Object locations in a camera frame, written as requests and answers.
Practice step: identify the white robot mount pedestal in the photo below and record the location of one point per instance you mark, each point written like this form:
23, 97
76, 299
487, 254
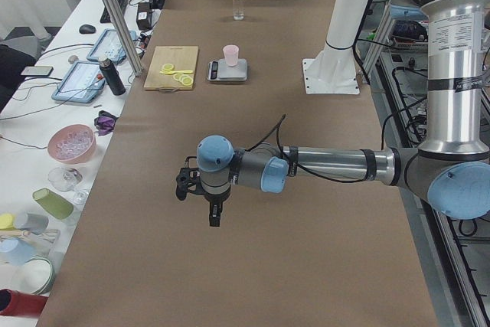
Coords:
333, 69

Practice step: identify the teach pendant tablet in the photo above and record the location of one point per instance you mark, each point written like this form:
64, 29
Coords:
108, 44
82, 83

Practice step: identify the white green rimmed bowl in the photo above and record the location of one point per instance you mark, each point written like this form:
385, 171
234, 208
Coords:
34, 277

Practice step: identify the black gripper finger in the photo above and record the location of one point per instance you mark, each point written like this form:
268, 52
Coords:
188, 180
215, 214

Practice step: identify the purple cloth bundle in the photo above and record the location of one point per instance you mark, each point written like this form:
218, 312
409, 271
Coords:
105, 123

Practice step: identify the glass sauce bottle metal spout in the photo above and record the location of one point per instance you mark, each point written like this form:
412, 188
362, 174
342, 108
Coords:
238, 10

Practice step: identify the black computer mouse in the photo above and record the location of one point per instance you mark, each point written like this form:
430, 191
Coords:
87, 29

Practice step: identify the black thermos bottle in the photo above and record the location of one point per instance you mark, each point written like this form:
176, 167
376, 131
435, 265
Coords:
111, 75

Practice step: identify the black power adapter box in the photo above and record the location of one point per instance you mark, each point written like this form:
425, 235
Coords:
144, 16

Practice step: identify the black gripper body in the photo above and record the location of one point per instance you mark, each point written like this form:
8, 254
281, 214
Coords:
215, 199

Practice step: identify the grey plastic cup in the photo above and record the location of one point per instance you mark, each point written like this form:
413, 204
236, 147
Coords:
35, 223

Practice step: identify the black smartphone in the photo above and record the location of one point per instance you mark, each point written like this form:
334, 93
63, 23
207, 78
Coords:
37, 71

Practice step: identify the yellow plastic knife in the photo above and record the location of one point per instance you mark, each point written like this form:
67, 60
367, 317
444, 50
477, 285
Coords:
170, 72

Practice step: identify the aluminium frame post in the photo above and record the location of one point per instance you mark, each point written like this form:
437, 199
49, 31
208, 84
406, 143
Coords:
119, 23

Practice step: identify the far teach pendant tablet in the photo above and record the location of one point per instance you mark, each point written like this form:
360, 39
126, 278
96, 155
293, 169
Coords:
108, 44

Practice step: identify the pink bowl with ice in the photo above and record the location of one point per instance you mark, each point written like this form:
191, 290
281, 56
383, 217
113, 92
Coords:
73, 144

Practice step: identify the silver digital kitchen scale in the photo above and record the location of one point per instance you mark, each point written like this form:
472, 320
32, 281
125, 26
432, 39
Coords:
219, 72

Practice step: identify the pink plastic cup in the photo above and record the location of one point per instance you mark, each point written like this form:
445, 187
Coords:
231, 55

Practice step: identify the green plastic cup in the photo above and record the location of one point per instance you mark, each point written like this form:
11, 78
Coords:
53, 204

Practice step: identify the wooden cutting board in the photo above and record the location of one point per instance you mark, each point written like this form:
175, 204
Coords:
183, 58

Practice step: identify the light blue plastic cup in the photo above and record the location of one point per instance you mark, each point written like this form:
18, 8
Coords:
17, 251

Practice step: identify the red cup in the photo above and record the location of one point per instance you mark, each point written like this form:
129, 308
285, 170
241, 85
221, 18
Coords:
15, 303

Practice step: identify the middle lemon slice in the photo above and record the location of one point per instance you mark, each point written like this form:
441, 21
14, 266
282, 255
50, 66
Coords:
179, 76

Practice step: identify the near teach pendant tablet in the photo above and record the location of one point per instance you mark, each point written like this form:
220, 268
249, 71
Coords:
82, 83

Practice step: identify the yellow plastic cup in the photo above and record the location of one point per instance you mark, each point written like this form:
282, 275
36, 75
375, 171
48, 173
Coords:
7, 222

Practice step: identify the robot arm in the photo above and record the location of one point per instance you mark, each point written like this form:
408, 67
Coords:
449, 169

